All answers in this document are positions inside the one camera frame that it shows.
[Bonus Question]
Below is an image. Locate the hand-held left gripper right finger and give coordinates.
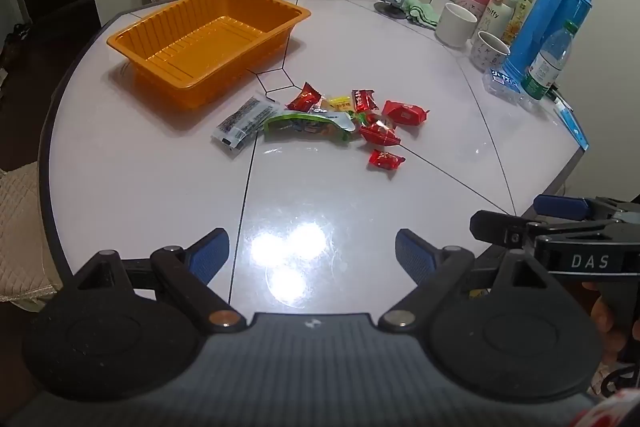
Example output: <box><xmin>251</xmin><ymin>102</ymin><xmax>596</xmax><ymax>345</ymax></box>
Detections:
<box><xmin>377</xmin><ymin>228</ymin><xmax>551</xmax><ymax>333</ymax></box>

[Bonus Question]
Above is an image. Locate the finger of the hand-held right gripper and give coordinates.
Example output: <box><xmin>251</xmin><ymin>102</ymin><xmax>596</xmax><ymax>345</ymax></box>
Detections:
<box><xmin>532</xmin><ymin>195</ymin><xmax>640</xmax><ymax>224</ymax></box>
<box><xmin>470</xmin><ymin>209</ymin><xmax>597</xmax><ymax>251</ymax></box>

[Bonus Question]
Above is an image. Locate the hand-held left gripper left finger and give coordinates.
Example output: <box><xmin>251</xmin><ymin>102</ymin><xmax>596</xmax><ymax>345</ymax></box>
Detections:
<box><xmin>72</xmin><ymin>228</ymin><xmax>248</xmax><ymax>333</ymax></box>

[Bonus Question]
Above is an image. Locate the small red candy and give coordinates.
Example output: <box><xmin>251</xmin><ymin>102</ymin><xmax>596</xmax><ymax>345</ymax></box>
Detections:
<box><xmin>369</xmin><ymin>149</ymin><xmax>406</xmax><ymax>170</ymax></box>

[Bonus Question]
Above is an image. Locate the red pictured snack packet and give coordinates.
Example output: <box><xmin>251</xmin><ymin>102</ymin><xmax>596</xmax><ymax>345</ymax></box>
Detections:
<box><xmin>359</xmin><ymin>121</ymin><xmax>402</xmax><ymax>146</ymax></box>

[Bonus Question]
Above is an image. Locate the clear speckled snack packet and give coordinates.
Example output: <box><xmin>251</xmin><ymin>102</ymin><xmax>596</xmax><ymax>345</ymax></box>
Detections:
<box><xmin>211</xmin><ymin>97</ymin><xmax>282</xmax><ymax>151</ymax></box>

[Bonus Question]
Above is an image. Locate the green snack packet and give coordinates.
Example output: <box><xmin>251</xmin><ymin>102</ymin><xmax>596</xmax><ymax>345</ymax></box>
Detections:
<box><xmin>263</xmin><ymin>111</ymin><xmax>357</xmax><ymax>144</ymax></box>

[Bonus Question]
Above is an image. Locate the dark red candy packet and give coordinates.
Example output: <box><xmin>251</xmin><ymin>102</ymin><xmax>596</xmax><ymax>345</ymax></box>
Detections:
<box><xmin>351</xmin><ymin>89</ymin><xmax>378</xmax><ymax>112</ymax></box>

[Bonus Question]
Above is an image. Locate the long red snack packet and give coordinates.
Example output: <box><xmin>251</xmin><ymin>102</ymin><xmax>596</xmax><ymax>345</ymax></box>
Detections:
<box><xmin>286</xmin><ymin>82</ymin><xmax>322</xmax><ymax>112</ymax></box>

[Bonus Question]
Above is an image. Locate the orange plastic tray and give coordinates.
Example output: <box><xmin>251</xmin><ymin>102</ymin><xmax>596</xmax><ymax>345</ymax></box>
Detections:
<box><xmin>106</xmin><ymin>0</ymin><xmax>312</xmax><ymax>109</ymax></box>

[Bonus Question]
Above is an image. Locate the person's right hand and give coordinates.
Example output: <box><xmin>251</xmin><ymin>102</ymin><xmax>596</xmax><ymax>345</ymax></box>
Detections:
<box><xmin>581</xmin><ymin>283</ymin><xmax>629</xmax><ymax>366</ymax></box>

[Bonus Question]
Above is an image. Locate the crushed blue label bottle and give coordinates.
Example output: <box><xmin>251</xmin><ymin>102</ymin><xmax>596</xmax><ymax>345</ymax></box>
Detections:
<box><xmin>482</xmin><ymin>67</ymin><xmax>538</xmax><ymax>108</ymax></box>

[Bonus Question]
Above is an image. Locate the green label water bottle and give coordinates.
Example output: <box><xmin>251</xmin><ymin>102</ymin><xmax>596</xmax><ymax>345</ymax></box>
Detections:
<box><xmin>521</xmin><ymin>21</ymin><xmax>579</xmax><ymax>101</ymax></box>

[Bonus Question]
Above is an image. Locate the red patterned clothing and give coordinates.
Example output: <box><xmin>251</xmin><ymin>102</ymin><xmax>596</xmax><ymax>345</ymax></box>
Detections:
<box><xmin>570</xmin><ymin>387</ymin><xmax>640</xmax><ymax>427</ymax></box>

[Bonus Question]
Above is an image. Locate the patterned white cup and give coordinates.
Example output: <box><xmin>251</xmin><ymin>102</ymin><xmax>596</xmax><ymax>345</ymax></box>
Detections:
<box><xmin>470</xmin><ymin>31</ymin><xmax>512</xmax><ymax>72</ymax></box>

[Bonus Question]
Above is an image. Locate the blue thermos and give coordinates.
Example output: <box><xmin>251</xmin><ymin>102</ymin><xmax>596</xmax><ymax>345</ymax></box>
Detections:
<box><xmin>501</xmin><ymin>0</ymin><xmax>594</xmax><ymax>82</ymax></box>

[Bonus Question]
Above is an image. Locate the beige quilted cushion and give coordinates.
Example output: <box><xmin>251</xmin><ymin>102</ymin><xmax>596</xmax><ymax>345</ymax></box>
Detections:
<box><xmin>0</xmin><ymin>162</ymin><xmax>63</xmax><ymax>308</ymax></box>

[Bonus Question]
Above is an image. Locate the white rabbit print bottle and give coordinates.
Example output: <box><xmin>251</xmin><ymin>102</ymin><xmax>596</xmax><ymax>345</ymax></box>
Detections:
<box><xmin>470</xmin><ymin>0</ymin><xmax>519</xmax><ymax>45</ymax></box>

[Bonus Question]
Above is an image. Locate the white mug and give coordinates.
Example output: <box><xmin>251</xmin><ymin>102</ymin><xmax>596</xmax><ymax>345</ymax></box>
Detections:
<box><xmin>435</xmin><ymin>3</ymin><xmax>478</xmax><ymax>48</ymax></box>

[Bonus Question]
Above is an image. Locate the green cloth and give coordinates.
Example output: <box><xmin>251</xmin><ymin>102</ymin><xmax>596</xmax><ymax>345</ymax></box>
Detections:
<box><xmin>402</xmin><ymin>0</ymin><xmax>443</xmax><ymax>29</ymax></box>

